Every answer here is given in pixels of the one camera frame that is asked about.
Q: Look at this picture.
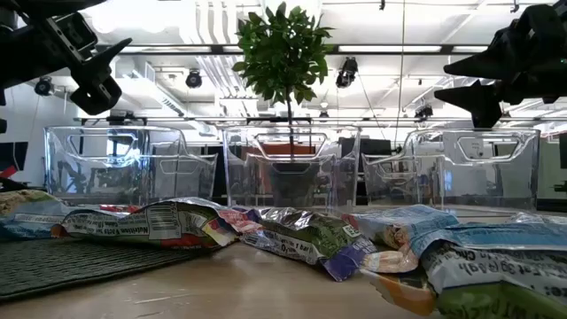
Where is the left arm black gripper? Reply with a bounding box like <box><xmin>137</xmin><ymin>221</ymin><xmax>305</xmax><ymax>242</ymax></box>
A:
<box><xmin>0</xmin><ymin>12</ymin><xmax>134</xmax><ymax>116</ymax></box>

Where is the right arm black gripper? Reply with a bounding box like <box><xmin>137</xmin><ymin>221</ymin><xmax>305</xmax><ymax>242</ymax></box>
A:
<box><xmin>433</xmin><ymin>3</ymin><xmax>567</xmax><ymax>130</ymax></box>

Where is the red and blue granola bar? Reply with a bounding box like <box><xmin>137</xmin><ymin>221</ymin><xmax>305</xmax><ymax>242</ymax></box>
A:
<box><xmin>216</xmin><ymin>207</ymin><xmax>263</xmax><ymax>235</ymax></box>
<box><xmin>98</xmin><ymin>203</ymin><xmax>144</xmax><ymax>214</ymax></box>

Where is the tan green granola bar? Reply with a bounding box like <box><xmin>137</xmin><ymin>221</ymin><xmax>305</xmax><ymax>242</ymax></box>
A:
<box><xmin>360</xmin><ymin>267</ymin><xmax>567</xmax><ymax>319</ymax></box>
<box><xmin>50</xmin><ymin>197</ymin><xmax>241</xmax><ymax>250</ymax></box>

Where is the white blue granola bar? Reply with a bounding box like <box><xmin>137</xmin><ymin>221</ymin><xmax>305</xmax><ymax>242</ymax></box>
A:
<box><xmin>408</xmin><ymin>221</ymin><xmax>567</xmax><ymax>307</ymax></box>

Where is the purple green granola bar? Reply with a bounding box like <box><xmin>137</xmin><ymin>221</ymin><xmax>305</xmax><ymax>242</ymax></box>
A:
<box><xmin>241</xmin><ymin>206</ymin><xmax>378</xmax><ymax>283</ymax></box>

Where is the black ceiling spotlight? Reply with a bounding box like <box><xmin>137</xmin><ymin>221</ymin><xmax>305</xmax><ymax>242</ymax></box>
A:
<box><xmin>184</xmin><ymin>67</ymin><xmax>204</xmax><ymax>90</ymax></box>
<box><xmin>413</xmin><ymin>103</ymin><xmax>435</xmax><ymax>121</ymax></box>
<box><xmin>334</xmin><ymin>56</ymin><xmax>360</xmax><ymax>90</ymax></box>
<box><xmin>34</xmin><ymin>75</ymin><xmax>55</xmax><ymax>98</ymax></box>

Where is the clear plastic bin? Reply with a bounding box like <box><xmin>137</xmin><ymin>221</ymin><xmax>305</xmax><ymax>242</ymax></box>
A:
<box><xmin>43</xmin><ymin>125</ymin><xmax>220</xmax><ymax>207</ymax></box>
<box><xmin>361</xmin><ymin>128</ymin><xmax>542</xmax><ymax>212</ymax></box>
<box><xmin>221</xmin><ymin>125</ymin><xmax>362</xmax><ymax>213</ymax></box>

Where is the long ceiling light panel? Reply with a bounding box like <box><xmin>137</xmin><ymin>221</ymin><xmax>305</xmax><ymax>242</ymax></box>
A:
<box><xmin>338</xmin><ymin>43</ymin><xmax>445</xmax><ymax>55</ymax></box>

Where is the black computer monitor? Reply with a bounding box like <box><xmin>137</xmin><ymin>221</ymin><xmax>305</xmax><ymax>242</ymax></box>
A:
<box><xmin>338</xmin><ymin>136</ymin><xmax>393</xmax><ymax>157</ymax></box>

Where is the potted green plant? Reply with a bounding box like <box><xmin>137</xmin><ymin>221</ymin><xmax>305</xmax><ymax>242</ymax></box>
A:
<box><xmin>231</xmin><ymin>1</ymin><xmax>336</xmax><ymax>207</ymax></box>

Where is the round grey mat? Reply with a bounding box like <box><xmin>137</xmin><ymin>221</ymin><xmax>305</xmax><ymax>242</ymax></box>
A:
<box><xmin>0</xmin><ymin>237</ymin><xmax>223</xmax><ymax>303</ymax></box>

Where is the black wall panel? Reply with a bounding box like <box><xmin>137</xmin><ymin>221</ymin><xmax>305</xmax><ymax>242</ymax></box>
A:
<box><xmin>0</xmin><ymin>141</ymin><xmax>30</xmax><ymax>172</ymax></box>

